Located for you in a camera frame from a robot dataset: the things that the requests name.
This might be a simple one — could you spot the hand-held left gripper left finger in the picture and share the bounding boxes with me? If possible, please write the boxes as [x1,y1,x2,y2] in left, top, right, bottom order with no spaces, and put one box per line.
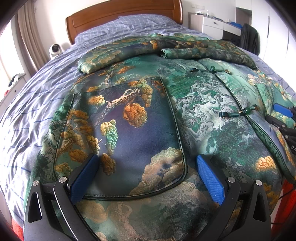
[23,153,100,241]

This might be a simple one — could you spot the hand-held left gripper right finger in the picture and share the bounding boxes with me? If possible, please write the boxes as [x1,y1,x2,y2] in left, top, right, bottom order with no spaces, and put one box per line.
[195,154,271,241]

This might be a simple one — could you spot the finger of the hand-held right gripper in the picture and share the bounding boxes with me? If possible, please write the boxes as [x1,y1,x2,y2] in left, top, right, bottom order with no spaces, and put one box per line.
[265,115,287,130]
[273,103,293,118]

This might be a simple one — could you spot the green printed padded jacket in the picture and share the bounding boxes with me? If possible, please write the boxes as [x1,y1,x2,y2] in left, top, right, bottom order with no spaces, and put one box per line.
[30,32,296,241]

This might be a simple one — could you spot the orange fluffy fabric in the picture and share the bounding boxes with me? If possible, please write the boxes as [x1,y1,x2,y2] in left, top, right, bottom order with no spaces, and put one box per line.
[10,179,296,241]

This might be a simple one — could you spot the black garment on chair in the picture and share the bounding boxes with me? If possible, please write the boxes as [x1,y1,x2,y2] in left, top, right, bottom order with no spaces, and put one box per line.
[239,23,259,55]

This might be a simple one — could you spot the white wardrobe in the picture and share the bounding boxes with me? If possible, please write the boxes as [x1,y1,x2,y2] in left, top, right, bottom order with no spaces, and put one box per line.
[236,0,296,77]

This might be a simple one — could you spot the bed with blue checked duvet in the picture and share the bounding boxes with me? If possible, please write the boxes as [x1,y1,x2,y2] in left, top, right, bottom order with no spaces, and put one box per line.
[0,16,296,230]

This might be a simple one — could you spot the white desk with drawer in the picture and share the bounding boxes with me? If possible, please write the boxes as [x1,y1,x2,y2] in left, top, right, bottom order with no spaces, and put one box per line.
[188,11,243,39]

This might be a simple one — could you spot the white side cabinet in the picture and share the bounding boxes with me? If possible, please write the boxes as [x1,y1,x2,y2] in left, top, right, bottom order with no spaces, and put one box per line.
[0,73,27,109]

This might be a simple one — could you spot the white desk fan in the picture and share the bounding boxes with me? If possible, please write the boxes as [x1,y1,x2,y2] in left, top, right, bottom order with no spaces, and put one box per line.
[48,43,63,58]

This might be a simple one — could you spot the beige curtain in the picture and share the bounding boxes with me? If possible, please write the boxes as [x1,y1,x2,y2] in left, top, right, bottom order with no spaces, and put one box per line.
[17,0,50,70]

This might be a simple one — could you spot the wooden headboard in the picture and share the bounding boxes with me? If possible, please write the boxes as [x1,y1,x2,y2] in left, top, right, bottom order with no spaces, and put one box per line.
[65,0,184,45]

